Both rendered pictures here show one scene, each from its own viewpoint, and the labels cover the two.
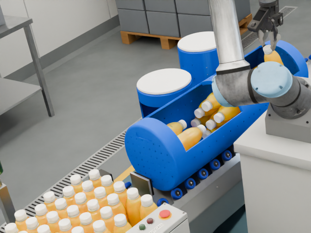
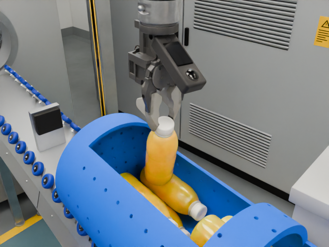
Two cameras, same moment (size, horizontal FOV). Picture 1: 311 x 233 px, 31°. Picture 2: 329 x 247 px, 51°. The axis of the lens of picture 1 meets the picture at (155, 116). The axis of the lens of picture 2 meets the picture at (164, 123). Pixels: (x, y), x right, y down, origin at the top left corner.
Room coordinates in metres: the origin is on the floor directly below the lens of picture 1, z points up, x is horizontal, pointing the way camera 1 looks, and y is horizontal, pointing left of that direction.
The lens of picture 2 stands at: (2.21, 0.08, 1.63)
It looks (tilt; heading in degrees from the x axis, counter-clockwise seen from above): 31 degrees down; 271
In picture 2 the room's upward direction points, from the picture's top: straight up
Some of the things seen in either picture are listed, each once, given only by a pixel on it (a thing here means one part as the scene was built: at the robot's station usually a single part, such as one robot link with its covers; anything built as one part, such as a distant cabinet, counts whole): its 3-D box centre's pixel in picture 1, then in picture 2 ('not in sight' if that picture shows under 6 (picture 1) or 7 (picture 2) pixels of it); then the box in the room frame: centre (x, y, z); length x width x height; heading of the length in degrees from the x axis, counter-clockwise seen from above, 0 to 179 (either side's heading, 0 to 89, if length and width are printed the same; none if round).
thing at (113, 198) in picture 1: (112, 198); not in sight; (1.60, 0.20, 1.09); 0.04 x 0.04 x 0.02
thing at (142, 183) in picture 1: (143, 188); not in sight; (1.76, 0.09, 0.99); 0.10 x 0.02 x 0.12; 40
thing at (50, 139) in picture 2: not in sight; (49, 128); (2.62, -0.92, 1.00); 0.10 x 0.04 x 0.15; 40
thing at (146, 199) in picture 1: (146, 199); not in sight; (1.56, 0.08, 1.09); 0.04 x 0.04 x 0.02
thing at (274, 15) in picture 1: (269, 14); (155, 53); (2.23, -0.54, 1.41); 0.09 x 0.08 x 0.12; 130
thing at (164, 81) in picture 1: (164, 81); not in sight; (2.59, -0.07, 1.03); 0.28 x 0.28 x 0.01
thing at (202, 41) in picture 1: (201, 41); not in sight; (3.02, -0.34, 1.03); 0.28 x 0.28 x 0.01
